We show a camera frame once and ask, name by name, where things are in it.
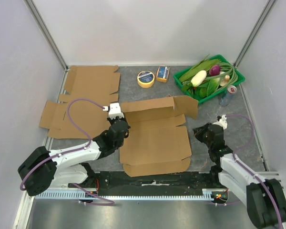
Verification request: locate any brown cardboard box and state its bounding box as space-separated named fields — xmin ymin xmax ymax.
xmin=120 ymin=95 xmax=198 ymax=177

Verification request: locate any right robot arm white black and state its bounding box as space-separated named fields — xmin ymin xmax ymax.
xmin=193 ymin=123 xmax=286 ymax=229

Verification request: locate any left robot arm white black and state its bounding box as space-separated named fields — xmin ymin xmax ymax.
xmin=18 ymin=113 xmax=130 ymax=196

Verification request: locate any green leafy vegetable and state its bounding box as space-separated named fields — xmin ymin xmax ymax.
xmin=178 ymin=58 xmax=221 ymax=97

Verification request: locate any flat cardboard sheet on left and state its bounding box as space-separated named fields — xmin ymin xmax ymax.
xmin=39 ymin=65 xmax=121 ymax=139

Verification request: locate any green plastic tray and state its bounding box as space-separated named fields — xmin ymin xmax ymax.
xmin=174 ymin=55 xmax=245 ymax=104

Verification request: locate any brown mushroom toy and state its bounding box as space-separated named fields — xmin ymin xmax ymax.
xmin=220 ymin=74 xmax=230 ymax=87

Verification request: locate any yellow tape roll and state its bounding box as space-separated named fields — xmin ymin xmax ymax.
xmin=137 ymin=71 xmax=155 ymax=88

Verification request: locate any green long beans bundle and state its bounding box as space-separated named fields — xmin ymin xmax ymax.
xmin=206 ymin=61 xmax=234 ymax=81

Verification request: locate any purple onion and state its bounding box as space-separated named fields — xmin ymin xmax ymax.
xmin=209 ymin=64 xmax=221 ymax=76

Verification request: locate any yellow sponge block blue label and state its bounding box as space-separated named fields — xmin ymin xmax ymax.
xmin=156 ymin=66 xmax=170 ymax=83

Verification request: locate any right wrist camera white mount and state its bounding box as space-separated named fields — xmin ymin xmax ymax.
xmin=216 ymin=114 xmax=228 ymax=130

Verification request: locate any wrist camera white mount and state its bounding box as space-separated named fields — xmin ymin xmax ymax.
xmin=216 ymin=114 xmax=228 ymax=130
xmin=102 ymin=103 xmax=124 ymax=120

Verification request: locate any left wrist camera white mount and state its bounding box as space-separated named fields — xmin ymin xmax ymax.
xmin=102 ymin=103 xmax=124 ymax=120

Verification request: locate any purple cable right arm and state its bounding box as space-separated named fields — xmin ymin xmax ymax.
xmin=211 ymin=114 xmax=286 ymax=229

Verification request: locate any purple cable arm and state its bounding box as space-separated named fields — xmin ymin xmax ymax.
xmin=19 ymin=97 xmax=116 ymax=206
xmin=211 ymin=114 xmax=286 ymax=229

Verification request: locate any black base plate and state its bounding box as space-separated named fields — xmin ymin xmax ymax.
xmin=79 ymin=171 xmax=228 ymax=195

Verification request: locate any grey slotted cable duct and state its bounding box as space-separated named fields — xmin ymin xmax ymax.
xmin=34 ymin=189 xmax=215 ymax=201

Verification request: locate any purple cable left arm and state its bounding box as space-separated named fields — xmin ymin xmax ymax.
xmin=19 ymin=97 xmax=116 ymax=206

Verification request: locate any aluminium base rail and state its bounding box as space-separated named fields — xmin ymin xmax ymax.
xmin=23 ymin=170 xmax=71 ymax=190

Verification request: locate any aluminium frame post right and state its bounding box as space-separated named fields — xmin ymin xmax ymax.
xmin=234 ymin=0 xmax=277 ymax=68

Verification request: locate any aluminium frame post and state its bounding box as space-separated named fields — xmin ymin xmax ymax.
xmin=23 ymin=0 xmax=69 ymax=70
xmin=234 ymin=0 xmax=277 ymax=68

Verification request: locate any aluminium frame post left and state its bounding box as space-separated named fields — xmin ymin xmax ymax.
xmin=23 ymin=0 xmax=69 ymax=70

